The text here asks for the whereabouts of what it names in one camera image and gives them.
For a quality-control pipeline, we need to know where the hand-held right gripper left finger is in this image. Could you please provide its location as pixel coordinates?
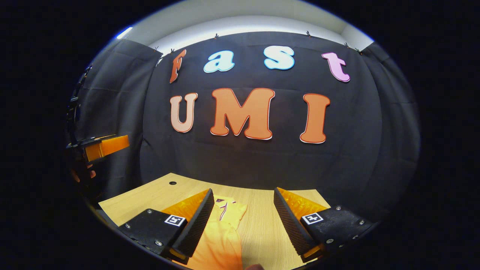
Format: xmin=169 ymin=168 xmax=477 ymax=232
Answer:
xmin=118 ymin=188 xmax=215 ymax=262

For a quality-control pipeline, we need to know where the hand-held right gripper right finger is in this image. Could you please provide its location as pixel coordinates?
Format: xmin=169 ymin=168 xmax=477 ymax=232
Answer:
xmin=274 ymin=187 xmax=376 ymax=263

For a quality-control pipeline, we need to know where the orange polo T-shirt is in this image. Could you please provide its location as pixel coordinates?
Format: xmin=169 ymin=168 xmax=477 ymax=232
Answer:
xmin=184 ymin=197 xmax=248 ymax=270

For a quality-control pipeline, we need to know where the black backdrop cloth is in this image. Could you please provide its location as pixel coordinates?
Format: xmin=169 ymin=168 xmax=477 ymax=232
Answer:
xmin=67 ymin=32 xmax=420 ymax=222

